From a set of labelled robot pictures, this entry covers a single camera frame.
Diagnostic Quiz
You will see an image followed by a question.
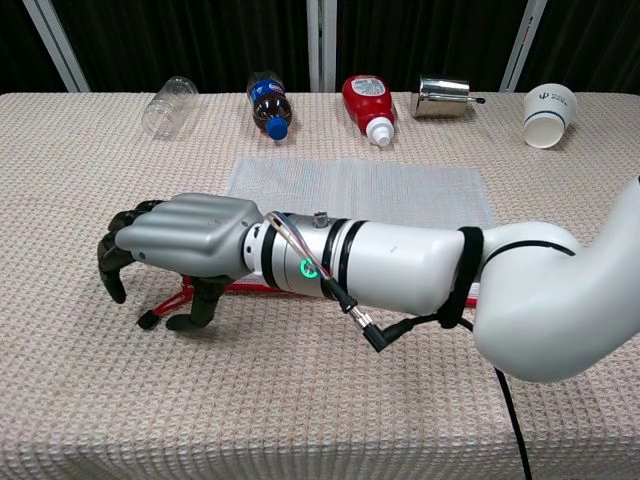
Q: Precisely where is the cola bottle blue cap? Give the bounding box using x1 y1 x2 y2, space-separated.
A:
246 71 294 142

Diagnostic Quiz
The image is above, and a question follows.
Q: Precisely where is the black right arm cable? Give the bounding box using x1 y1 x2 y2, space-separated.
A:
322 277 534 480

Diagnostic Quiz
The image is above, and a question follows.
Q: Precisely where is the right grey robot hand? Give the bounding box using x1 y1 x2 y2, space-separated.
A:
98 193 265 331

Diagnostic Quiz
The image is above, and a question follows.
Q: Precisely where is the white slanted frame post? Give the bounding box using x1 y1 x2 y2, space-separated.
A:
22 0 92 94
499 0 549 93

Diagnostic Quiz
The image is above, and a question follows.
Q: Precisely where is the white paper cup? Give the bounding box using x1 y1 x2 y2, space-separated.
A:
522 82 579 150

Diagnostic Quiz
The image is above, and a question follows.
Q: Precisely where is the red ketchup squeeze bottle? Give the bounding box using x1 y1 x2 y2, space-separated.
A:
341 74 398 148

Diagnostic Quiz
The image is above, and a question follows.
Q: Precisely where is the beige waffle tablecloth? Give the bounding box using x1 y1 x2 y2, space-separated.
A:
0 91 640 480

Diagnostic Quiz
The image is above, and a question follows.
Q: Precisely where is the stainless steel cup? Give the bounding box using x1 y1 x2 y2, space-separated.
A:
410 74 487 120

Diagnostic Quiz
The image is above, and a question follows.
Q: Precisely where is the clear zip bag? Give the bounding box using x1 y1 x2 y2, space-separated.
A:
223 156 497 307

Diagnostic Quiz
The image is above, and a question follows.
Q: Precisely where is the black pleated curtain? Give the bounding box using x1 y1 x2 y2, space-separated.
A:
0 0 640 95

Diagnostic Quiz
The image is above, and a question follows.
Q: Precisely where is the white upright frame post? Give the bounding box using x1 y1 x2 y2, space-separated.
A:
305 0 338 94

